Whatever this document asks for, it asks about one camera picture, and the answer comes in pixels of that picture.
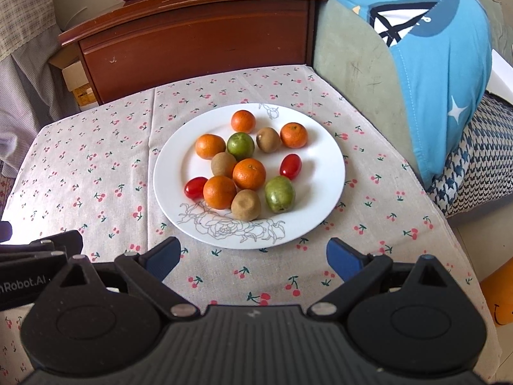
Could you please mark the red cherry tomato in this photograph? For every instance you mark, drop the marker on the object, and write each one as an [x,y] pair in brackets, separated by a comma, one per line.
[291,166]
[194,188]

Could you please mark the green sofa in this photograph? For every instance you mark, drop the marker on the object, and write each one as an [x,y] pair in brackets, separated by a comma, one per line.
[350,56]

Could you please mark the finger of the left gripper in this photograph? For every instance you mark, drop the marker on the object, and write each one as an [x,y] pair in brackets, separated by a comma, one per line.
[68,243]

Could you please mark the cherry print tablecloth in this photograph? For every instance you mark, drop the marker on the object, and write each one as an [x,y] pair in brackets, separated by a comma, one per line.
[93,172]

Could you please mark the blue cartoon blanket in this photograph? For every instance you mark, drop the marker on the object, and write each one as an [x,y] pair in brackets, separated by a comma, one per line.
[442,54]

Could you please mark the small mandarin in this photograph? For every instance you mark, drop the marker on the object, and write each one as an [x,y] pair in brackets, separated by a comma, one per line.
[249,174]
[294,135]

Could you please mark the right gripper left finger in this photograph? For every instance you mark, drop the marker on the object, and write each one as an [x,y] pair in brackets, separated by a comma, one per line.
[144,275]

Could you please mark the oblong green fruit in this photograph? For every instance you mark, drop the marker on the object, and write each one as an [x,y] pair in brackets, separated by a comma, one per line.
[280,194]

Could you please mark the white floral plate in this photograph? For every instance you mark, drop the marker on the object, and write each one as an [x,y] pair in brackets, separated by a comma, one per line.
[318,187]

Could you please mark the open cardboard box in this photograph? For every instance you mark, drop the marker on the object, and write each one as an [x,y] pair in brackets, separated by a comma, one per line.
[67,60]

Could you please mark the round green fruit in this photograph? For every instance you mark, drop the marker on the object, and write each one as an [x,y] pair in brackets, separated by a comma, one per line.
[241,146]

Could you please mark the white paper book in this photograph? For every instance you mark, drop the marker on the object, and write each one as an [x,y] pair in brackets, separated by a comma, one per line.
[501,79]

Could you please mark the orange plastic bag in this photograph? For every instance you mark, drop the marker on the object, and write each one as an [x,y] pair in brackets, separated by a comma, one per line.
[498,292]

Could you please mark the large front orange mandarin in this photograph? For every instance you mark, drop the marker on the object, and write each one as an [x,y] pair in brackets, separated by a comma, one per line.
[208,145]

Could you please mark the houndstooth blanket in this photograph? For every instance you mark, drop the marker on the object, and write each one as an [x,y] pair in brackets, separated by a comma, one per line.
[479,170]

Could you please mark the checked grey curtain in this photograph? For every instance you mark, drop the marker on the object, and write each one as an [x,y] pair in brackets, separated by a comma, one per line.
[33,93]

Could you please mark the dark wooden cabinet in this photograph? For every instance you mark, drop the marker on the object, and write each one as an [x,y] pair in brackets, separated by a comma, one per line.
[146,43]

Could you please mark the brown kiwi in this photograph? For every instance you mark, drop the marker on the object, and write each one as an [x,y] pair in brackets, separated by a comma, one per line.
[223,164]
[268,140]
[246,205]

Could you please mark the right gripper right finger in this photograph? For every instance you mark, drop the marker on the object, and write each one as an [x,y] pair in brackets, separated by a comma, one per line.
[363,276]

